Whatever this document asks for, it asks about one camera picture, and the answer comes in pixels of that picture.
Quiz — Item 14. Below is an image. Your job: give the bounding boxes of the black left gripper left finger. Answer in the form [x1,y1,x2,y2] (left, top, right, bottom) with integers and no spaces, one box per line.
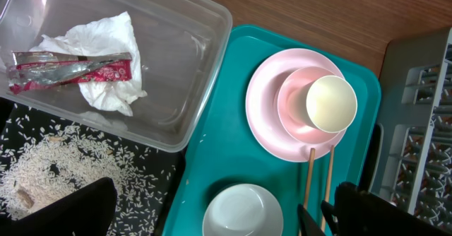
[1,177,117,235]

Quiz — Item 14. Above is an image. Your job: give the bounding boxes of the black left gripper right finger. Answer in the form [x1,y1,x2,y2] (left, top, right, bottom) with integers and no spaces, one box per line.
[297,181,452,236]

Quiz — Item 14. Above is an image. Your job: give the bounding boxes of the white rice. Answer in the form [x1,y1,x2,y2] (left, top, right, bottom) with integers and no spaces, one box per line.
[0,105,177,236]

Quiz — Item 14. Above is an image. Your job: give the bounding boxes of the grey bowl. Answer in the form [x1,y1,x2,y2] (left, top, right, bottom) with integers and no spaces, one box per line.
[202,184,284,236]

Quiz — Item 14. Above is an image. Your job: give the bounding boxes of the red foil wrapper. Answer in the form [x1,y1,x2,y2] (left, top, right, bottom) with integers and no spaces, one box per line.
[6,52,132,94]

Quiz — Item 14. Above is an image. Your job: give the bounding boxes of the white napkin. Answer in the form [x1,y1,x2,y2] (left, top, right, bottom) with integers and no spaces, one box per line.
[30,12,147,117]

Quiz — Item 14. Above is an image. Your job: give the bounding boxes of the clear plastic waste bin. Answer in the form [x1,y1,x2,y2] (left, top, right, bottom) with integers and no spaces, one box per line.
[1,0,232,152]

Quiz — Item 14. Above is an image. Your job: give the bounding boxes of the right wooden chopstick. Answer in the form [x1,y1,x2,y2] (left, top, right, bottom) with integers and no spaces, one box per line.
[321,146,335,232]

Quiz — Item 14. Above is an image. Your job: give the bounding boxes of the wooden chopstick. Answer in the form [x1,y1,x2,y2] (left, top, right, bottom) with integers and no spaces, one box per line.
[321,146,335,232]
[298,147,316,236]

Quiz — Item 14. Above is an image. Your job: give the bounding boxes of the grey dish rack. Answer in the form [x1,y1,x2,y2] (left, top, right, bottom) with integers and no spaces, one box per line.
[369,28,451,232]

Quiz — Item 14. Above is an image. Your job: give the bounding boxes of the left wooden chopstick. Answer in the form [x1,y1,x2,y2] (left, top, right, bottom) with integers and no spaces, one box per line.
[298,147,316,236]

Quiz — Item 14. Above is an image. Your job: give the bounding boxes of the black tray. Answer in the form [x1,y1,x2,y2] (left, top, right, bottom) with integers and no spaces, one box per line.
[0,98,186,236]

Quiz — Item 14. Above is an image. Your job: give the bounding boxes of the cream cup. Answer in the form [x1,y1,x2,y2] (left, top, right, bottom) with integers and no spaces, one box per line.
[306,76,358,133]

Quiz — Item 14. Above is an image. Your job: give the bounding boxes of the small pink bowl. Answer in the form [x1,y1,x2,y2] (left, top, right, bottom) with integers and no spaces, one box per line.
[275,66,339,144]

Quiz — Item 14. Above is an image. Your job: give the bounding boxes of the teal serving tray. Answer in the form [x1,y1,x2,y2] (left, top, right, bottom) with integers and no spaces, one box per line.
[163,25,381,236]

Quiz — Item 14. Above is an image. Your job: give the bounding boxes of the large pink plate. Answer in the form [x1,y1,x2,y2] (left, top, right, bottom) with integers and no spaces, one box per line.
[245,48,345,163]

